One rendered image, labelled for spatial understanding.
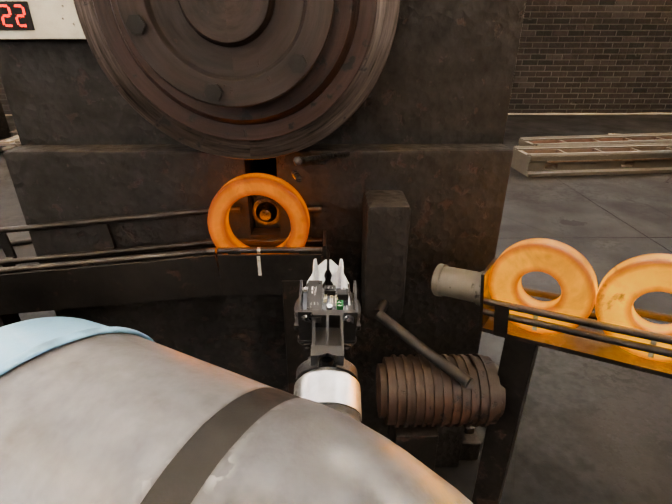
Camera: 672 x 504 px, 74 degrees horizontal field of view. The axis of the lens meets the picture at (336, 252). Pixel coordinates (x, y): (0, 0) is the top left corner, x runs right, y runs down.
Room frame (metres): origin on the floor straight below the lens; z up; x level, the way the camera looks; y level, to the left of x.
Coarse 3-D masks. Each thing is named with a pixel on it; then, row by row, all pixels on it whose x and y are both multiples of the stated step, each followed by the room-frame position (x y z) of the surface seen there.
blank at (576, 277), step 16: (528, 240) 0.64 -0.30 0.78; (544, 240) 0.62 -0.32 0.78; (512, 256) 0.63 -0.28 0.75; (528, 256) 0.61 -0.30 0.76; (544, 256) 0.60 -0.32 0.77; (560, 256) 0.59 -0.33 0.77; (576, 256) 0.59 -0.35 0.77; (496, 272) 0.64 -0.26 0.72; (512, 272) 0.62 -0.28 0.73; (528, 272) 0.61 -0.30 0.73; (544, 272) 0.60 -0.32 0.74; (560, 272) 0.59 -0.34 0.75; (576, 272) 0.58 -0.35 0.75; (592, 272) 0.58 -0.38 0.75; (496, 288) 0.64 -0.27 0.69; (512, 288) 0.62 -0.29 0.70; (576, 288) 0.57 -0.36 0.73; (592, 288) 0.56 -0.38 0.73; (528, 304) 0.61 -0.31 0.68; (544, 304) 0.61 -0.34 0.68; (560, 304) 0.58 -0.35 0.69; (576, 304) 0.57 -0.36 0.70; (592, 304) 0.56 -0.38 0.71; (544, 320) 0.59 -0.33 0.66
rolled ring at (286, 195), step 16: (240, 176) 0.77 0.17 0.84; (256, 176) 0.76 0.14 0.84; (272, 176) 0.77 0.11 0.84; (224, 192) 0.75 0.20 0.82; (240, 192) 0.75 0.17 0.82; (256, 192) 0.75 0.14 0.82; (272, 192) 0.75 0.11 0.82; (288, 192) 0.75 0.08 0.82; (224, 208) 0.75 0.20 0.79; (288, 208) 0.75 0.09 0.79; (304, 208) 0.75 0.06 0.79; (208, 224) 0.75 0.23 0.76; (224, 224) 0.75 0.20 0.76; (304, 224) 0.75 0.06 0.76; (224, 240) 0.75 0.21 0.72; (288, 240) 0.75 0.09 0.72; (304, 240) 0.75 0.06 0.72
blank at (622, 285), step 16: (640, 256) 0.56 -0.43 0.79; (656, 256) 0.54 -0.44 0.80; (608, 272) 0.58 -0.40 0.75; (624, 272) 0.54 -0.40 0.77; (640, 272) 0.53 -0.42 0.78; (656, 272) 0.52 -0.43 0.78; (608, 288) 0.55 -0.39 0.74; (624, 288) 0.54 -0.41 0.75; (640, 288) 0.53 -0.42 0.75; (656, 288) 0.52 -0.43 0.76; (608, 304) 0.55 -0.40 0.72; (624, 304) 0.54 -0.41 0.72; (608, 320) 0.54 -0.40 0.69; (624, 320) 0.53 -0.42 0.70; (640, 320) 0.54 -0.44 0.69; (624, 336) 0.53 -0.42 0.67; (640, 352) 0.52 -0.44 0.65
